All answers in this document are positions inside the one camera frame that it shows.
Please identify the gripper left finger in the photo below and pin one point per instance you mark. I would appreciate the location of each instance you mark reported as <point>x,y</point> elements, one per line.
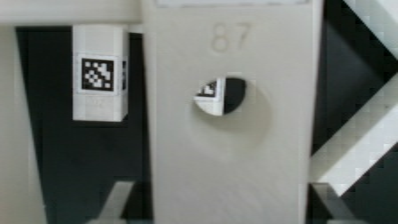
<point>116,202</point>

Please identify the white chair back frame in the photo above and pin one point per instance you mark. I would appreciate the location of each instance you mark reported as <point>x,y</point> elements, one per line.
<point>231,52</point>

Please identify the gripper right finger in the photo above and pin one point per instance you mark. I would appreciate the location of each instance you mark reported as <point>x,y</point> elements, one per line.
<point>327,209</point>

